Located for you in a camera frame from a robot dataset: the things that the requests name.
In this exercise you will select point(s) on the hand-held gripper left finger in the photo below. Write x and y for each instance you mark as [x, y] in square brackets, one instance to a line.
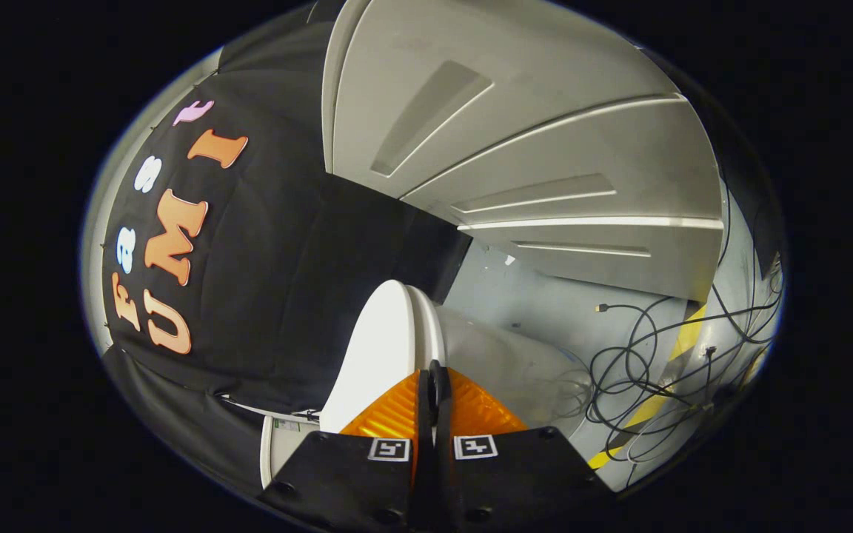
[352, 474]

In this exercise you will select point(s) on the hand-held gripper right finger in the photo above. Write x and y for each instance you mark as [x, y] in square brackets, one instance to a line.
[515, 474]

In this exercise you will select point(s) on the yellow black floor tape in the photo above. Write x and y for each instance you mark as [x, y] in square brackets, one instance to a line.
[686, 337]

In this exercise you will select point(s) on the black backdrop cloth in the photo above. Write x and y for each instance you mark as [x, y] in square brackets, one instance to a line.
[286, 259]

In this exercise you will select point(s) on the white cabinet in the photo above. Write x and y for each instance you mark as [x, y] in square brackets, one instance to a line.
[545, 163]

